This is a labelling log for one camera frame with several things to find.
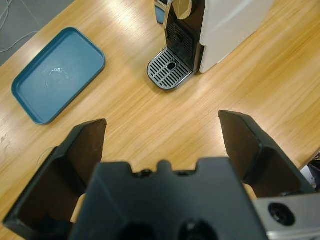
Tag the silver slotted drip tray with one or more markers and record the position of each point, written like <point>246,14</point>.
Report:
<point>162,75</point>

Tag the white capsule coffee machine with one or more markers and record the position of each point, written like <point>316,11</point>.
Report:
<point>225,30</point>

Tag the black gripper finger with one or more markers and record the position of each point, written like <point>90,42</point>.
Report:
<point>50,187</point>
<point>250,150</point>

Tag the blue rectangular plastic tray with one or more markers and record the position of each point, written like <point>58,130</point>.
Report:
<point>57,75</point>

